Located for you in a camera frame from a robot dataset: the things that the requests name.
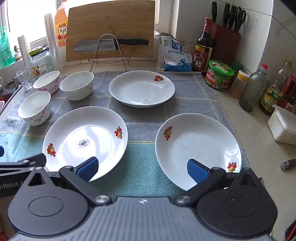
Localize white plate with fruit print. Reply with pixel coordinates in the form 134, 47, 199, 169
109, 70, 175, 108
42, 106, 128, 182
155, 113, 242, 192

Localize white floral bowl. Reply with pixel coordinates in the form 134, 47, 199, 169
33, 70, 61, 95
18, 90, 52, 126

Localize dark red knife block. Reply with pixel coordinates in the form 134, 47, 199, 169
210, 23, 241, 68

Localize red packaged bottle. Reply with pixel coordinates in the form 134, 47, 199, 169
281, 74, 296, 113

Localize clear drinking glass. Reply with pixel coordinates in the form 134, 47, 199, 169
16, 66, 36, 91

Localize green plastic bag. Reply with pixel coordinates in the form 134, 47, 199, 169
0, 26, 16, 69

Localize black handled kitchen knife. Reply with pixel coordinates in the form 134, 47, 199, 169
73, 38, 150, 53

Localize glass bottle with red cap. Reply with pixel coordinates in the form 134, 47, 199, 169
239, 63, 269, 113

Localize grey green plaid cloth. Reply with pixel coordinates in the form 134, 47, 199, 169
0, 71, 250, 198

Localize yellow lidded spice jar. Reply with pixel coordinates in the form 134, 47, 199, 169
229, 70, 250, 100

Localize glass jar with yellow lid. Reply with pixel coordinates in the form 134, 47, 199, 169
29, 46, 59, 78

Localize metal binder clip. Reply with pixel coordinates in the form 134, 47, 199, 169
180, 41, 191, 55

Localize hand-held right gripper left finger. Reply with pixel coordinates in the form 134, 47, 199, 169
28, 157, 112, 207

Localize plain white bowl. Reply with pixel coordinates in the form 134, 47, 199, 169
59, 71, 94, 101

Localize metal wire rack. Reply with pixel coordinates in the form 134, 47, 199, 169
87, 33, 131, 73

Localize cooking oil bottle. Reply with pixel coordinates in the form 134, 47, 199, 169
258, 58, 294, 116

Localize black appliance with red trim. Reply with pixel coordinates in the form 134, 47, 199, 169
285, 221, 296, 241

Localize black kitchen scissors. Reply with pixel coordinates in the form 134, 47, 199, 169
235, 6, 247, 33

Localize bamboo cutting board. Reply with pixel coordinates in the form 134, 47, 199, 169
65, 0, 156, 62

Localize short stack of clear cups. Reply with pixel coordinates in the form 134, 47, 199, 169
18, 35, 32, 68

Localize yellow liquid plastic bottle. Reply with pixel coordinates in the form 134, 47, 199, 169
54, 0, 70, 48

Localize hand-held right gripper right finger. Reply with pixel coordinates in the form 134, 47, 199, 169
174, 159, 264, 205

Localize tall stack of clear cups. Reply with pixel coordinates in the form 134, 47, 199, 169
44, 13, 63, 71

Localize white blue salt bag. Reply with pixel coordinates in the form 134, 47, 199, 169
157, 32, 194, 72

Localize white plastic box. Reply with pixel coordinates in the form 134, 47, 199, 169
267, 104, 296, 145

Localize brown handle with metal cap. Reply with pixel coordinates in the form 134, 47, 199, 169
280, 158, 296, 172

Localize dark vinegar bottle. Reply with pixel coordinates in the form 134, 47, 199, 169
192, 17, 214, 74

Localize green lidded sauce jar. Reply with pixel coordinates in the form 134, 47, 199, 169
204, 60, 235, 91

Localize black knife handle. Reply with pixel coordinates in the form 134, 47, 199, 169
211, 1, 218, 24
229, 5, 237, 30
222, 2, 231, 28

